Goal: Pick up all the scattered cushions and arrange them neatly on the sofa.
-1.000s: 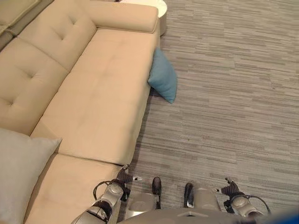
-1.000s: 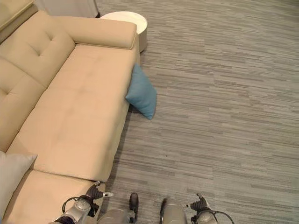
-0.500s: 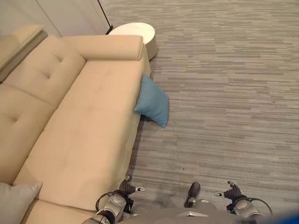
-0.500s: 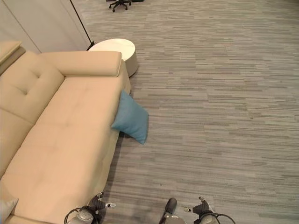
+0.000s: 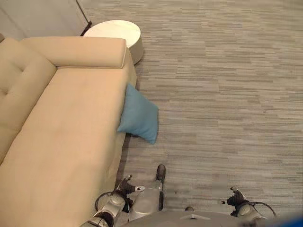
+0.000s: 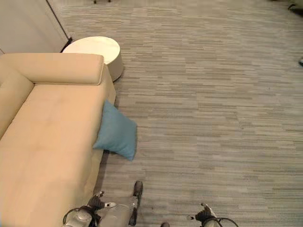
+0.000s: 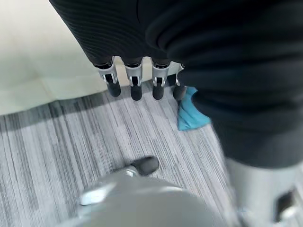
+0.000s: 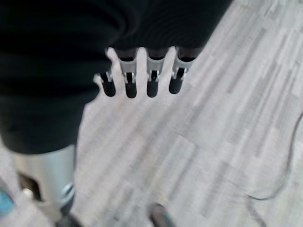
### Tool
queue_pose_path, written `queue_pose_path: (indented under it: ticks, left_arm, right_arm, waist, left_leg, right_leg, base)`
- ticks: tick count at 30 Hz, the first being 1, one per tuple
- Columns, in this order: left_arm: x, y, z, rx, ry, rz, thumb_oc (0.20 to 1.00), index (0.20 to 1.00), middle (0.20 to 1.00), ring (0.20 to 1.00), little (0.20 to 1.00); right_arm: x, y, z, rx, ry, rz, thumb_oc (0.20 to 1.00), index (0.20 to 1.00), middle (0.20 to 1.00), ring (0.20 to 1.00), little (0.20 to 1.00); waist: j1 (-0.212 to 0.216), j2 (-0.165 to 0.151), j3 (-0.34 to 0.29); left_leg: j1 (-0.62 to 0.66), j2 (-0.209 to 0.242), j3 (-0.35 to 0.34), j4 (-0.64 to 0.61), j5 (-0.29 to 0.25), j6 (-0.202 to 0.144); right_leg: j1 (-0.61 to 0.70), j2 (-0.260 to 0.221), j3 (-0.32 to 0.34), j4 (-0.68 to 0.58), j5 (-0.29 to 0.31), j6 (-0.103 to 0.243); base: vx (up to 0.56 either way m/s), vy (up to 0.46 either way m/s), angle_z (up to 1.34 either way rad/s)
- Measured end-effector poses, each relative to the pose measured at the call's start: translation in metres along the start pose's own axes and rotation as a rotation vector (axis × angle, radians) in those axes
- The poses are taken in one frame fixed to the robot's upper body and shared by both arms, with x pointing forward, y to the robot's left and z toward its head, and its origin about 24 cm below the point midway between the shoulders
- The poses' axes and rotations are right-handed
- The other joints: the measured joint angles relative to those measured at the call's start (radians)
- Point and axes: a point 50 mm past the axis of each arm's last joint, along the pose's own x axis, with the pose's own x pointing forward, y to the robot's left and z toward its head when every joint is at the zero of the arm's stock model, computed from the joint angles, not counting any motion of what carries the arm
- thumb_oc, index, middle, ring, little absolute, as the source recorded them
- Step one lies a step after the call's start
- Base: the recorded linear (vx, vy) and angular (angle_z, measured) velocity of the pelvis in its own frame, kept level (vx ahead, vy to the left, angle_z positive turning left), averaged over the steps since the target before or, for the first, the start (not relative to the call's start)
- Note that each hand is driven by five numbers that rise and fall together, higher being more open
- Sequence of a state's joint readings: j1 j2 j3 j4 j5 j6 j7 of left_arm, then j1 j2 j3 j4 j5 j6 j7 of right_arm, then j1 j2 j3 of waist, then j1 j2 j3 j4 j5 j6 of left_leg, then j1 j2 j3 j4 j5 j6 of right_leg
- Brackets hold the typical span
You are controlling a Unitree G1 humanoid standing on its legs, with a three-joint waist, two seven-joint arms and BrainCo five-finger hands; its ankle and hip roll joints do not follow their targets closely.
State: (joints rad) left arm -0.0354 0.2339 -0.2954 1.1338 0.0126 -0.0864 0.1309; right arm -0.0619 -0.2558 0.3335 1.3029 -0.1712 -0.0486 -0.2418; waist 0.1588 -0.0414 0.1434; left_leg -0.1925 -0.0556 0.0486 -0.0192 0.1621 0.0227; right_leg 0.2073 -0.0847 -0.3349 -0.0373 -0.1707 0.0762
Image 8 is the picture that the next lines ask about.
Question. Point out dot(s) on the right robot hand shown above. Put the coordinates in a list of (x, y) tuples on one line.
[(59, 59)]

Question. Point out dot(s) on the blue soft item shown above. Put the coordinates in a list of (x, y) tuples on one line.
[(5, 203)]

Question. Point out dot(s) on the dark robot foot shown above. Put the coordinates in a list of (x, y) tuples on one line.
[(161, 215)]

